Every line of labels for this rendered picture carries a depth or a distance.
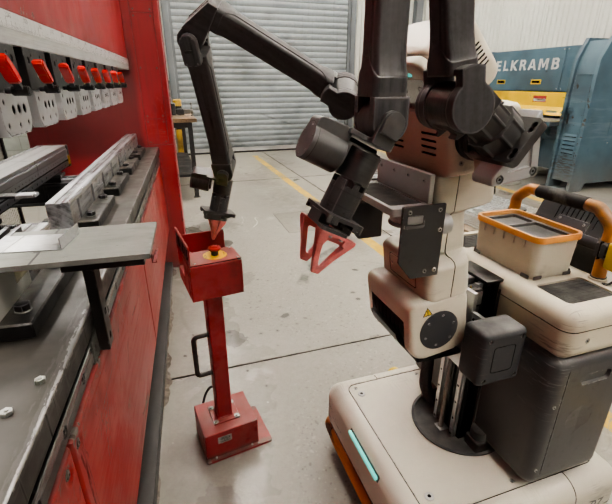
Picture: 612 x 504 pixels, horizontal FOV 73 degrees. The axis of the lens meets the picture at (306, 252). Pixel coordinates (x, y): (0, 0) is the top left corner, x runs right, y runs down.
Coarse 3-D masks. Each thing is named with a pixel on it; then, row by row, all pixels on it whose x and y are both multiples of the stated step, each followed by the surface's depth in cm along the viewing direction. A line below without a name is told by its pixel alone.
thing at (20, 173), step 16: (16, 160) 163; (32, 160) 163; (48, 160) 176; (64, 160) 198; (0, 176) 135; (16, 176) 143; (32, 176) 158; (48, 176) 175; (0, 192) 130; (16, 192) 144; (0, 208) 130
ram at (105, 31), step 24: (0, 0) 79; (24, 0) 91; (48, 0) 108; (72, 0) 133; (96, 0) 172; (48, 24) 106; (72, 24) 130; (96, 24) 167; (120, 24) 234; (48, 48) 104; (72, 48) 127; (120, 48) 225
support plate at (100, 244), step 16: (128, 224) 85; (144, 224) 85; (80, 240) 76; (96, 240) 76; (112, 240) 76; (128, 240) 76; (144, 240) 76; (0, 256) 69; (16, 256) 69; (32, 256) 69; (48, 256) 69; (64, 256) 69; (80, 256) 69; (96, 256) 69; (112, 256) 69; (128, 256) 70; (144, 256) 70; (0, 272) 65
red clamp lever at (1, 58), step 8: (0, 56) 69; (0, 64) 70; (8, 64) 70; (0, 72) 71; (8, 72) 71; (16, 72) 73; (8, 80) 73; (16, 80) 73; (8, 88) 76; (16, 88) 76; (24, 88) 76
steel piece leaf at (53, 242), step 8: (72, 232) 76; (24, 240) 76; (32, 240) 76; (40, 240) 76; (48, 240) 76; (56, 240) 76; (64, 240) 73; (8, 248) 72; (16, 248) 72; (24, 248) 72; (32, 248) 72; (40, 248) 72; (48, 248) 72; (56, 248) 72
